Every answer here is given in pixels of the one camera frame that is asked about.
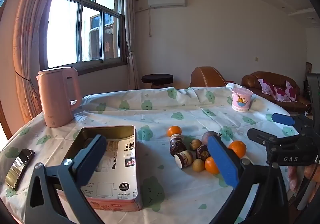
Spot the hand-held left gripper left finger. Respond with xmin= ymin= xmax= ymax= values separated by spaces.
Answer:
xmin=24 ymin=134 xmax=108 ymax=224

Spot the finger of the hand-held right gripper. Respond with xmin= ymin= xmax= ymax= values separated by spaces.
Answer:
xmin=247 ymin=128 xmax=300 ymax=154
xmin=272 ymin=113 xmax=313 ymax=137

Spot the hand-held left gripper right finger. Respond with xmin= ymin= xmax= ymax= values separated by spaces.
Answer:
xmin=207 ymin=135 xmax=292 ymax=224

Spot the orange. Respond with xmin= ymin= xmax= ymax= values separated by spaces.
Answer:
xmin=167 ymin=125 xmax=182 ymax=137
xmin=204 ymin=156 xmax=220 ymax=174
xmin=228 ymin=140 xmax=247 ymax=159

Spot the small yellow-brown fruit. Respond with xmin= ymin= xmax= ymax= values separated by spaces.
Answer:
xmin=190 ymin=139 xmax=202 ymax=151
xmin=192 ymin=158 xmax=206 ymax=172

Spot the purple passion fruit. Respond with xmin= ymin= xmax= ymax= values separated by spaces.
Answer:
xmin=202 ymin=131 xmax=222 ymax=147

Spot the brown chocolate snack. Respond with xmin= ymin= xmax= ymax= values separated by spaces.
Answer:
xmin=170 ymin=143 xmax=187 ymax=157

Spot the pink metal tin box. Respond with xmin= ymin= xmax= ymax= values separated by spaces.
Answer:
xmin=54 ymin=125 xmax=143 ymax=212

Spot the person's right hand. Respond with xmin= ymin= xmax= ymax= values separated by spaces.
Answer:
xmin=287 ymin=164 xmax=320 ymax=193

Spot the pink flowered cushion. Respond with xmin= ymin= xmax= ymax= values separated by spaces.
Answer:
xmin=257 ymin=79 xmax=292 ymax=102
xmin=285 ymin=80 xmax=298 ymax=102

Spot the printed paper liner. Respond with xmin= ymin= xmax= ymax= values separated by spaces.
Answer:
xmin=96 ymin=139 xmax=138 ymax=199

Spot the pink cartoon cup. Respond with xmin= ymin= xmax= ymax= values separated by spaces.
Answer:
xmin=231 ymin=88 xmax=253 ymax=112

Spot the brown leather sofa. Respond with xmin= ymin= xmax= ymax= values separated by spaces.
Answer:
xmin=241 ymin=71 xmax=312 ymax=113

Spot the pink electric kettle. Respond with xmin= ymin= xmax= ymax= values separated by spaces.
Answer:
xmin=36 ymin=67 xmax=82 ymax=128

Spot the black smartphone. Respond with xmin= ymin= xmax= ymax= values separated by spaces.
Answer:
xmin=4 ymin=149 xmax=35 ymax=191

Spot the white green-print tablecloth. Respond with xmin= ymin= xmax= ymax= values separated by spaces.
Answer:
xmin=0 ymin=83 xmax=313 ymax=224

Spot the brown leather armchair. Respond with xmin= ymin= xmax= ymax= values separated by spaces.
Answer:
xmin=189 ymin=67 xmax=227 ymax=88

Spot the black round stool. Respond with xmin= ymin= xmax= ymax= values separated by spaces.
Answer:
xmin=141 ymin=74 xmax=174 ymax=89

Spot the beige narrow curtain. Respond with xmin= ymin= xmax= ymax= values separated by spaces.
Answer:
xmin=124 ymin=0 xmax=139 ymax=90

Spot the sliding glass window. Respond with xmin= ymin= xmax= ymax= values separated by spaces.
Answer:
xmin=40 ymin=0 xmax=125 ymax=71

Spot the pink patterned curtain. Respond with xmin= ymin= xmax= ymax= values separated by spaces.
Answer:
xmin=12 ymin=0 xmax=69 ymax=124

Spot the white air conditioner pipe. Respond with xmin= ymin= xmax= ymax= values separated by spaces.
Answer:
xmin=148 ymin=8 xmax=153 ymax=38

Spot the white air conditioner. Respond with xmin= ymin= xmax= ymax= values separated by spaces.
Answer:
xmin=148 ymin=0 xmax=185 ymax=8

